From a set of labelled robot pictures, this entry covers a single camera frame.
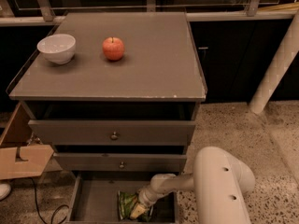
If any grey top drawer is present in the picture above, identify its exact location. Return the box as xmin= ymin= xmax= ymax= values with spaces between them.
xmin=29 ymin=102 xmax=195 ymax=146

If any grey drawer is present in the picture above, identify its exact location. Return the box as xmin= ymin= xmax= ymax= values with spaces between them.
xmin=65 ymin=172 xmax=179 ymax=224
xmin=54 ymin=146 xmax=187 ymax=173
xmin=29 ymin=102 xmax=195 ymax=146

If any white object on floor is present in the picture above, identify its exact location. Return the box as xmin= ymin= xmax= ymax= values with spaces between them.
xmin=0 ymin=182 xmax=11 ymax=201

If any green jalapeno chip bag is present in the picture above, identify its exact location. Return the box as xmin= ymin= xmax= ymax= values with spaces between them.
xmin=117 ymin=191 xmax=153 ymax=222

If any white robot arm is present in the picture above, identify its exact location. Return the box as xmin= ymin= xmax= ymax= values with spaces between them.
xmin=130 ymin=147 xmax=255 ymax=224

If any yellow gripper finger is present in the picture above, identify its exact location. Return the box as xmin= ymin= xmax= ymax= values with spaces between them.
xmin=130 ymin=203 xmax=148 ymax=219

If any red apple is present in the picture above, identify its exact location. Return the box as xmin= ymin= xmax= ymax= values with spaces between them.
xmin=102 ymin=36 xmax=124 ymax=61

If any white slanted pillar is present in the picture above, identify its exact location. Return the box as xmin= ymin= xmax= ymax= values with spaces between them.
xmin=249 ymin=11 xmax=299 ymax=114

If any grey drawer cabinet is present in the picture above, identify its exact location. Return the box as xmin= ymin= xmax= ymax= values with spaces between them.
xmin=6 ymin=11 xmax=208 ymax=224

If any black lower wall cabinet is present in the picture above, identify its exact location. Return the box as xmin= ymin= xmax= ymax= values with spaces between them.
xmin=191 ymin=19 xmax=292 ymax=103

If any brown cardboard box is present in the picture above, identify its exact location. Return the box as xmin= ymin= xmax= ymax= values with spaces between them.
xmin=0 ymin=104 xmax=53 ymax=180

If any glass railing with metal posts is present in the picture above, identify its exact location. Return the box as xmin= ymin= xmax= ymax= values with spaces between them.
xmin=0 ymin=0 xmax=299 ymax=27

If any white ceramic bowl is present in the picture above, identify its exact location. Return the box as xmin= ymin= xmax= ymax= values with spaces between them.
xmin=37 ymin=34 xmax=76 ymax=64

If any black floor cable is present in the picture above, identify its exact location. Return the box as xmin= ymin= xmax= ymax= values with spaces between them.
xmin=28 ymin=176 xmax=70 ymax=224

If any grey bottom drawer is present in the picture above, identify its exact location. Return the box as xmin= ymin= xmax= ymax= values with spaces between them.
xmin=65 ymin=172 xmax=179 ymax=224

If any grey middle drawer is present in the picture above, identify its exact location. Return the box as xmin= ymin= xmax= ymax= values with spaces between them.
xmin=54 ymin=146 xmax=187 ymax=173

